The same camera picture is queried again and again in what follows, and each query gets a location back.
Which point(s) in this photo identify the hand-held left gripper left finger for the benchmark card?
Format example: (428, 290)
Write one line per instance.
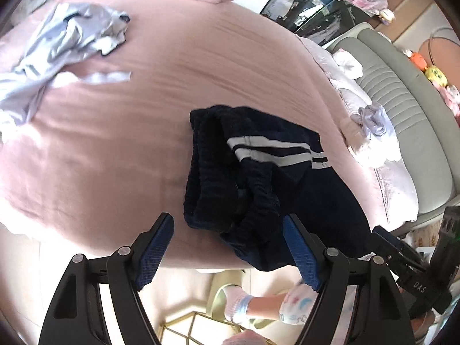
(154, 255)

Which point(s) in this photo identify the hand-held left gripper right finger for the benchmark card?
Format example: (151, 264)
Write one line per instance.
(302, 255)

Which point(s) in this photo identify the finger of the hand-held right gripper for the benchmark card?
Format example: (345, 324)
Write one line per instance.
(390, 238)

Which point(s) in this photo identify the navy pants with white stripes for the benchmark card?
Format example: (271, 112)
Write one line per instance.
(323, 205)

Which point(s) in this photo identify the pale pink quilt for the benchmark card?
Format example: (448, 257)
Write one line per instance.
(395, 187)

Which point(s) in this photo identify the person's leg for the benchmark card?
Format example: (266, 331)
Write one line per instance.
(266, 309)

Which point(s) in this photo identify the pale green slipper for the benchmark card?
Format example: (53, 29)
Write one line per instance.
(219, 294)

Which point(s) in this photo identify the crumpled white garment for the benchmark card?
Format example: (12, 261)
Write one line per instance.
(377, 143)

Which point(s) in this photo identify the bed with pink sheet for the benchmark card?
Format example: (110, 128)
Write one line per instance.
(107, 151)

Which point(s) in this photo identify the pale pink plush toy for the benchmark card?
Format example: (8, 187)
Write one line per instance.
(451, 97)

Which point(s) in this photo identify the grey padded headboard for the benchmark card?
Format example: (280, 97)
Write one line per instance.
(395, 79)

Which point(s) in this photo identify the yellow plush toy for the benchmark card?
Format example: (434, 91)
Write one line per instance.
(436, 74)

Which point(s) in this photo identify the small white cloth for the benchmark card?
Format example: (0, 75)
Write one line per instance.
(348, 63)

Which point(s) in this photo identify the cream plush toy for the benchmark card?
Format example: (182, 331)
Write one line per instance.
(386, 15)

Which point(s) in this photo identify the pale blue white shirt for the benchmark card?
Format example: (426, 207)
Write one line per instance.
(61, 39)

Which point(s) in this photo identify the black glass-door wardrobe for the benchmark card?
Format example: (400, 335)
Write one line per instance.
(316, 7)

